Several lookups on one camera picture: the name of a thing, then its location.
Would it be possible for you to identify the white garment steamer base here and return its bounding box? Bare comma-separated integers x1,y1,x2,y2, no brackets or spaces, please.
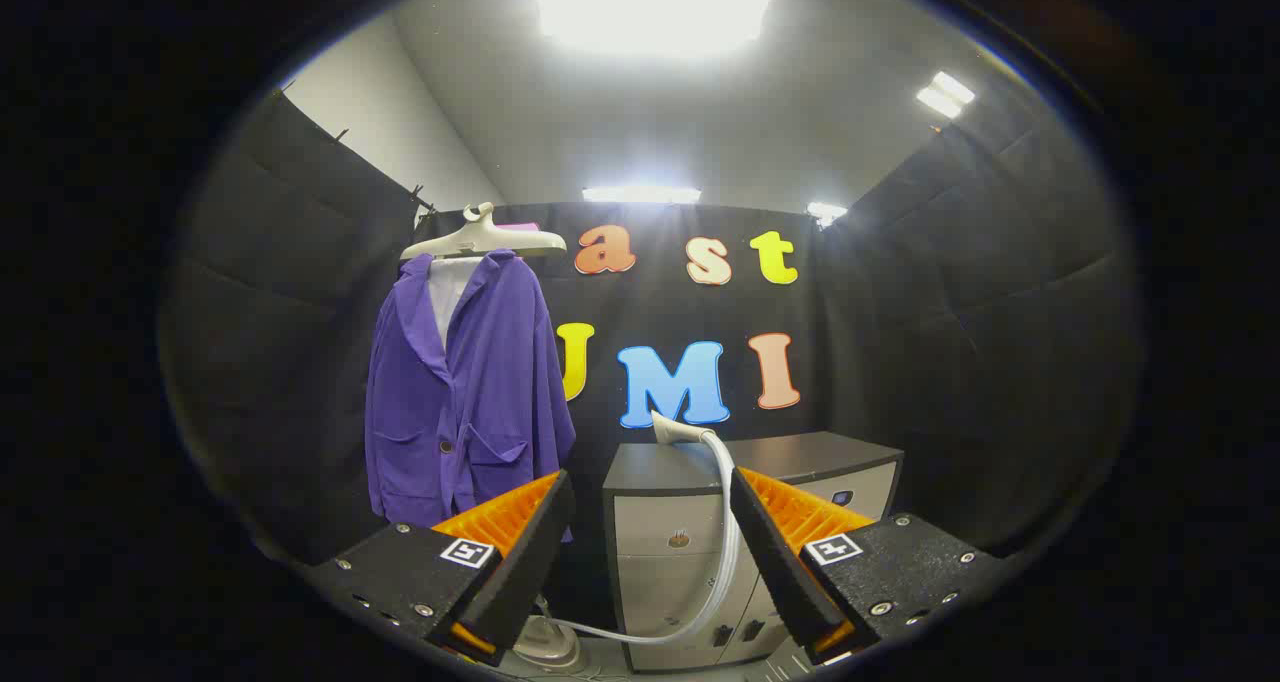
512,597,586,673

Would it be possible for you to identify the large ceiling light panel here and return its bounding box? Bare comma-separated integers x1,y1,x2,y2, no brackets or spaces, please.
537,0,773,58

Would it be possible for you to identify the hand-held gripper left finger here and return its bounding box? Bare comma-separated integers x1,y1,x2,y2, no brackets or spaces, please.
300,469,578,668

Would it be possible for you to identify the long ceiling light panel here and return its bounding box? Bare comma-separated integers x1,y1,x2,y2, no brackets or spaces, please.
582,184,703,205

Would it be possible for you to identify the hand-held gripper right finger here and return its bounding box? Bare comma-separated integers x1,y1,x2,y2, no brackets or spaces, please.
729,467,1006,668

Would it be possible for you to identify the white plastic clothes hanger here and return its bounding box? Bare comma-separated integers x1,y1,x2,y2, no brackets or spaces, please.
400,202,568,263

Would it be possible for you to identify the purple corduroy jacket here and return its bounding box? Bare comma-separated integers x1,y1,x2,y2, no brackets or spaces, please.
363,250,578,543

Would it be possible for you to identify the grey cabinet with black top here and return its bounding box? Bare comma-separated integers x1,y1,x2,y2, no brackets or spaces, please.
602,431,906,675

